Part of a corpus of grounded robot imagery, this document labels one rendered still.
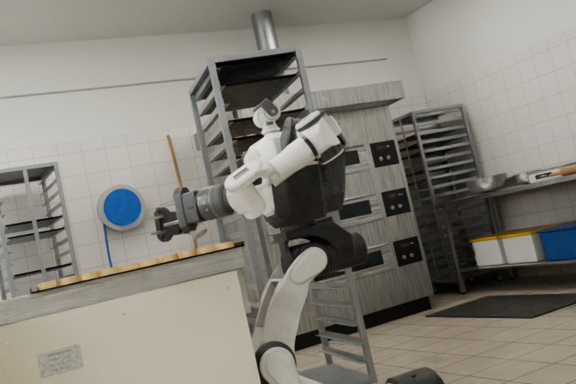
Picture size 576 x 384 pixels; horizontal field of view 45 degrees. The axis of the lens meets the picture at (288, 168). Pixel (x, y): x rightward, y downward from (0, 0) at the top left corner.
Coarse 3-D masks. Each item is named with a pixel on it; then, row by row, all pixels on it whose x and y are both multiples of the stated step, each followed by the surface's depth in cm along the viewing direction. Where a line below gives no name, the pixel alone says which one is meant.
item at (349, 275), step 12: (300, 48) 346; (300, 60) 345; (312, 108) 343; (336, 216) 338; (348, 276) 334; (360, 312) 333; (360, 324) 332; (360, 336) 333; (372, 360) 331; (372, 372) 330
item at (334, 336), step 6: (318, 330) 392; (318, 336) 386; (324, 336) 379; (330, 336) 374; (336, 336) 365; (342, 336) 356; (348, 336) 348; (354, 336) 340; (348, 342) 343; (354, 342) 339; (360, 342) 334
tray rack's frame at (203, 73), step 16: (288, 48) 344; (224, 64) 350; (192, 96) 389; (192, 112) 391; (208, 160) 386; (208, 176) 385; (256, 224) 390; (224, 240) 382; (304, 240) 395; (272, 272) 389; (320, 368) 382; (336, 368) 373
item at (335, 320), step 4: (316, 316) 390; (320, 316) 384; (324, 316) 377; (328, 316) 371; (332, 316) 365; (336, 316) 359; (312, 320) 391; (316, 320) 384; (320, 320) 381; (324, 320) 377; (328, 320) 372; (332, 320) 366; (336, 320) 360; (340, 320) 354; (344, 320) 349; (348, 320) 343; (352, 320) 338; (356, 320) 333; (340, 324) 348; (344, 324) 344; (348, 324) 341; (352, 324) 338; (356, 324) 334
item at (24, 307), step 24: (168, 264) 199; (192, 264) 201; (216, 264) 204; (240, 264) 206; (72, 288) 189; (96, 288) 191; (120, 288) 193; (144, 288) 195; (0, 312) 182; (24, 312) 184; (48, 312) 186
